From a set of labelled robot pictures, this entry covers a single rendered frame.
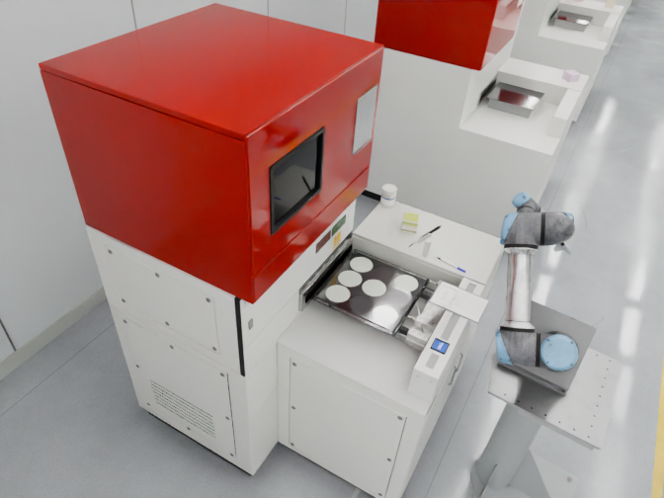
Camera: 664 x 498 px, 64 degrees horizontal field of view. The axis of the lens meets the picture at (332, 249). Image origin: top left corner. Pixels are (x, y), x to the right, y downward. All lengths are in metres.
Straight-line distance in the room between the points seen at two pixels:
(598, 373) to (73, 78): 2.09
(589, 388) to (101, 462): 2.18
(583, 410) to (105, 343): 2.48
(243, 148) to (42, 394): 2.18
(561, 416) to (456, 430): 0.93
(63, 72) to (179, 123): 0.42
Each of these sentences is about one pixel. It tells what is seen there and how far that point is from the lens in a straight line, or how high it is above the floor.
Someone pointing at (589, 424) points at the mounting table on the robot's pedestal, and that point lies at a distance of 2.17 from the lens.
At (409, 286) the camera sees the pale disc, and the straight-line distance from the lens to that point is 2.28.
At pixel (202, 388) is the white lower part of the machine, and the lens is 2.31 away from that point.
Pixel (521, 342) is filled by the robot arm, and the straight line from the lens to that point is 1.95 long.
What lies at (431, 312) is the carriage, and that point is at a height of 0.88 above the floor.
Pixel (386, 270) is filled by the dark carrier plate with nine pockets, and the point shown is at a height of 0.90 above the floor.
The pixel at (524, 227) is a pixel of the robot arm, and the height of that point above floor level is 1.36.
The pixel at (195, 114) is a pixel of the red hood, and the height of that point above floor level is 1.82.
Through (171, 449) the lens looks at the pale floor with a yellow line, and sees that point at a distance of 2.86.
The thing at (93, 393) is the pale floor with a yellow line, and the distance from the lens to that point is 3.14.
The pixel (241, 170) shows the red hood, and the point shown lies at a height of 1.71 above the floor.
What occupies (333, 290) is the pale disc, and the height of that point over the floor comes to 0.90.
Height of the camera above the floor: 2.44
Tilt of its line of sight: 40 degrees down
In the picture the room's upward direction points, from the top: 5 degrees clockwise
